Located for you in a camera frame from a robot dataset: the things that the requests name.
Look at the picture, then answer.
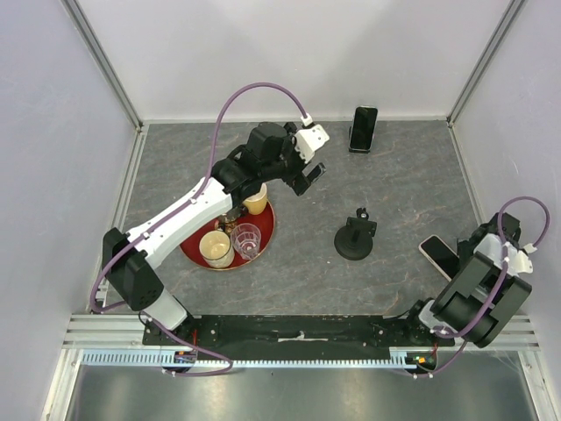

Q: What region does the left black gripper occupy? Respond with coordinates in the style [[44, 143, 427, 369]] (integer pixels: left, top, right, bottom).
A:
[[261, 124, 326, 196]]

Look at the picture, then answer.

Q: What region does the blue-edged black phone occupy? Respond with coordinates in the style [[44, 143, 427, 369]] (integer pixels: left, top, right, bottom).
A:
[[351, 106, 378, 136]]

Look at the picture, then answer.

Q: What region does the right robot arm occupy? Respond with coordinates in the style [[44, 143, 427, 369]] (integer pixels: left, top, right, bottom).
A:
[[401, 213, 533, 348]]

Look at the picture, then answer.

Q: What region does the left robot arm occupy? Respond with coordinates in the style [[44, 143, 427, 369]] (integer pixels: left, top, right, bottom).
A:
[[103, 122, 330, 345]]

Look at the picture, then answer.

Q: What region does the yellow mug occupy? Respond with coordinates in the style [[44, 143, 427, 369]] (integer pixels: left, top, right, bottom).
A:
[[243, 183, 268, 215]]

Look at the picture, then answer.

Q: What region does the clear drinking glass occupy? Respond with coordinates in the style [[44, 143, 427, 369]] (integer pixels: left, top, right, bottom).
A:
[[231, 223, 261, 260]]

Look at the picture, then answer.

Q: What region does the cream cup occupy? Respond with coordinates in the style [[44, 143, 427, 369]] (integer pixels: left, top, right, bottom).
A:
[[199, 230, 235, 269]]

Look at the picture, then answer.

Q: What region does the red round tray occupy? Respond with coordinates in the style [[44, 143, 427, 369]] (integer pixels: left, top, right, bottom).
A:
[[179, 201, 275, 271]]

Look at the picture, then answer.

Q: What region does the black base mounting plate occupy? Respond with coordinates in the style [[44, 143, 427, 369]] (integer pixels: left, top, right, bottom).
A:
[[172, 315, 454, 361]]

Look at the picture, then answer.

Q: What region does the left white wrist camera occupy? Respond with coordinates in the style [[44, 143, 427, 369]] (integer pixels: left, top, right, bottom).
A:
[[295, 114, 330, 164]]

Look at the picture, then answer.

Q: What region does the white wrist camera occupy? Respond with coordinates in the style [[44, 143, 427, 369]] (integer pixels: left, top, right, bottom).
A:
[[502, 242, 537, 276], [295, 114, 330, 164]]

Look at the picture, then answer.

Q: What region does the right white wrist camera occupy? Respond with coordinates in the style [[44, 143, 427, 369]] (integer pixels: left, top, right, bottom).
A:
[[502, 242, 537, 276]]

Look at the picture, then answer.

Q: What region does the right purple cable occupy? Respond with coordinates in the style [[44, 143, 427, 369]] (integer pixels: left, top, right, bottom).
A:
[[402, 195, 551, 380]]

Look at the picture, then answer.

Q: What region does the light blue cable duct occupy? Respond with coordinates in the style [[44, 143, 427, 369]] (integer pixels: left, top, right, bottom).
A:
[[82, 349, 417, 369]]

